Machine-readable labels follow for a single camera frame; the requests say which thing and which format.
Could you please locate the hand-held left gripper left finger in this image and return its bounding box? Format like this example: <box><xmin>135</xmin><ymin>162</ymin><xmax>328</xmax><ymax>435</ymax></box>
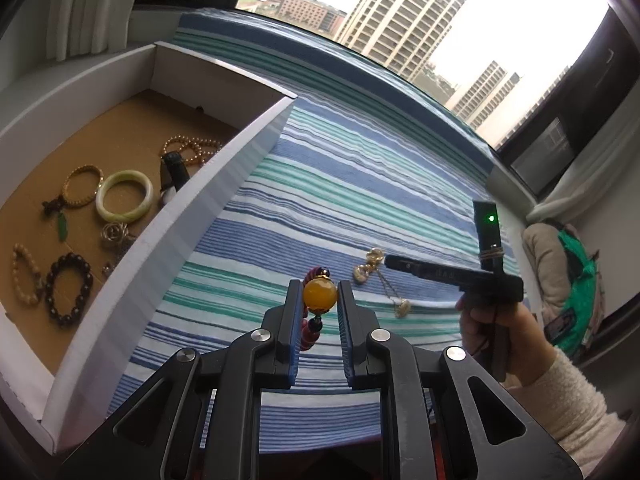
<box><xmin>60</xmin><ymin>280</ymin><xmax>305</xmax><ymax>480</ymax></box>

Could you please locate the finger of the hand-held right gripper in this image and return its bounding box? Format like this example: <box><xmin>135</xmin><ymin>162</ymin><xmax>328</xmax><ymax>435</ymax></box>
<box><xmin>384</xmin><ymin>254</ymin><xmax>463</xmax><ymax>288</ymax></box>

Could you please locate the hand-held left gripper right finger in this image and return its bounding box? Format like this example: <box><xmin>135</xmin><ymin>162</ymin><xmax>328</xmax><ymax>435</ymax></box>
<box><xmin>338</xmin><ymin>280</ymin><xmax>585</xmax><ymax>480</ymax></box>

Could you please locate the gold chain necklace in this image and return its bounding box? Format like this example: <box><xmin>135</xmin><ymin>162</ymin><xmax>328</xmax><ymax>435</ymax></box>
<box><xmin>352</xmin><ymin>247</ymin><xmax>412</xmax><ymax>318</ymax></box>

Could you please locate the white cardboard box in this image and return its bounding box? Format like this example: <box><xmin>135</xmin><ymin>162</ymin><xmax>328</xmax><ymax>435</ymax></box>
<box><xmin>0</xmin><ymin>40</ymin><xmax>298</xmax><ymax>456</ymax></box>

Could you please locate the small black bottle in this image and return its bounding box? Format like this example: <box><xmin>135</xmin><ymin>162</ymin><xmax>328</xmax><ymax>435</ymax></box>
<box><xmin>160</xmin><ymin>151</ymin><xmax>192</xmax><ymax>207</ymax></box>

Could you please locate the metal rose chain necklace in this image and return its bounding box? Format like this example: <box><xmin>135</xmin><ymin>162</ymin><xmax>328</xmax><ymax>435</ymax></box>
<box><xmin>100</xmin><ymin>221</ymin><xmax>140</xmax><ymax>278</ymax></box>

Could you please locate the pale green jade bangle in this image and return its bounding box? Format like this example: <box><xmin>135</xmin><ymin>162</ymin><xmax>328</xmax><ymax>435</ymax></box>
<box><xmin>95</xmin><ymin>170</ymin><xmax>154</xmax><ymax>223</ymax></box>

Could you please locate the dark brown bead bracelet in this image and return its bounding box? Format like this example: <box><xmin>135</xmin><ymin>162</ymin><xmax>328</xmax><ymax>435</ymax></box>
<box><xmin>45</xmin><ymin>254</ymin><xmax>94</xmax><ymax>329</ymax></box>

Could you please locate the tan bead bracelet green pendant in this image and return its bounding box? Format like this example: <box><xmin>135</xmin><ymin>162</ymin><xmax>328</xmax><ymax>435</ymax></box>
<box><xmin>41</xmin><ymin>165</ymin><xmax>104</xmax><ymax>244</ymax></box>

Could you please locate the cream bead bracelet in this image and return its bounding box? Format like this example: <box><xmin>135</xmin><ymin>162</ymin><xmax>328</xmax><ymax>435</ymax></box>
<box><xmin>11</xmin><ymin>243</ymin><xmax>47</xmax><ymax>307</ymax></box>

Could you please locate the person's right hand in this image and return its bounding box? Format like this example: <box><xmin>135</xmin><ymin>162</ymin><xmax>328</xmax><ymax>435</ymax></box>
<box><xmin>455</xmin><ymin>300</ymin><xmax>560</xmax><ymax>388</ymax></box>

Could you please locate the beige cushion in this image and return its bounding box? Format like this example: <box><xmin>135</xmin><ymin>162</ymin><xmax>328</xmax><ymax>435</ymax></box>
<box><xmin>521</xmin><ymin>222</ymin><xmax>571</xmax><ymax>313</ymax></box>

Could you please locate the green bag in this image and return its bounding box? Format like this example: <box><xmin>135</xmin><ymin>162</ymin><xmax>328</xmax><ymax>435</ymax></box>
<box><xmin>545</xmin><ymin>227</ymin><xmax>607</xmax><ymax>356</ymax></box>

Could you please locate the blue green striped bedsheet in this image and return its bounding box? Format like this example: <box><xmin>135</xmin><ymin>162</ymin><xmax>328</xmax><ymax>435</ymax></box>
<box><xmin>107</xmin><ymin>7</ymin><xmax>531</xmax><ymax>456</ymax></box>

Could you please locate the outdoor air conditioner unit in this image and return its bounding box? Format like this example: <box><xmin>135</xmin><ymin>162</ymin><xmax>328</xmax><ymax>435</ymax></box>
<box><xmin>510</xmin><ymin>116</ymin><xmax>576</xmax><ymax>183</ymax></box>

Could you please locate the slim high-rise building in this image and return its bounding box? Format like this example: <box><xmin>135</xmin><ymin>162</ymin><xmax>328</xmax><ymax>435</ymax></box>
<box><xmin>445</xmin><ymin>60</ymin><xmax>522</xmax><ymax>132</ymax></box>

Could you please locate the tall high-rise building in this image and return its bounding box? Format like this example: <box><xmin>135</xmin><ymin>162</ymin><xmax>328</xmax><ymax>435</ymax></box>
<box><xmin>334</xmin><ymin>0</ymin><xmax>469</xmax><ymax>83</ymax></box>

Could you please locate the low brick building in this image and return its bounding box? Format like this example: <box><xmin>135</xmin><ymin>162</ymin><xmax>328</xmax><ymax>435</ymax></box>
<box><xmin>275</xmin><ymin>0</ymin><xmax>348</xmax><ymax>36</ymax></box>

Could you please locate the white curtain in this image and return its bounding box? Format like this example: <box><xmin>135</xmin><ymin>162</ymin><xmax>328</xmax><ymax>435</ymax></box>
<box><xmin>45</xmin><ymin>0</ymin><xmax>138</xmax><ymax>61</ymax></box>

